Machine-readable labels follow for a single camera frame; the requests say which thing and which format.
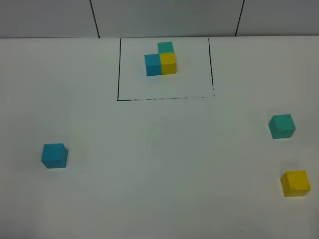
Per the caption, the template green block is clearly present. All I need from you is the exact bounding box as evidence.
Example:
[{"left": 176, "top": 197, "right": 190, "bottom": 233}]
[{"left": 158, "top": 41, "right": 174, "bottom": 54}]

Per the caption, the template yellow block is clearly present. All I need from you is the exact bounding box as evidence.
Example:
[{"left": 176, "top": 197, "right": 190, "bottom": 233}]
[{"left": 159, "top": 52, "right": 177, "bottom": 75}]

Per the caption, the template blue block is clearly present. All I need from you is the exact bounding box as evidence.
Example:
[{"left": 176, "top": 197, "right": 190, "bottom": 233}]
[{"left": 145, "top": 54, "right": 161, "bottom": 76}]

